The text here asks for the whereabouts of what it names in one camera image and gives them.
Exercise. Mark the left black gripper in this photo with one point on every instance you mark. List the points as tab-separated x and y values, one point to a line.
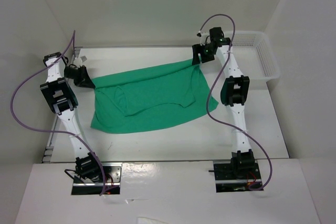
84	80

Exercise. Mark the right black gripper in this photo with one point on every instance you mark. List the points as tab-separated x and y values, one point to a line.
196	49

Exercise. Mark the green tank top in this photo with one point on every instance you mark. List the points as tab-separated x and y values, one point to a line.
150	99

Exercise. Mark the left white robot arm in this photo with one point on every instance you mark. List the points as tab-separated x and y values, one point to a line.
63	102

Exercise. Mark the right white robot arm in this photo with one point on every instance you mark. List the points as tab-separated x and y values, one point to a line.
233	96

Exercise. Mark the white plastic mesh basket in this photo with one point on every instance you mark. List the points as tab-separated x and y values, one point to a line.
254	55

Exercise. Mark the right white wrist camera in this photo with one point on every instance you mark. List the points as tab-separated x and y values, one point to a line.
203	36

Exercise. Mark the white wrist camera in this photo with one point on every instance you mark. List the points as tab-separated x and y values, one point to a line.
79	61
203	36

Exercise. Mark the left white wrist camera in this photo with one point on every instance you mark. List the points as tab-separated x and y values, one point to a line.
79	61

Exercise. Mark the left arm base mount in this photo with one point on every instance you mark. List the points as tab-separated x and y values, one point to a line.
86	186

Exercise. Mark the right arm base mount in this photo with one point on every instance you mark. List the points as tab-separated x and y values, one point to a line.
227	181

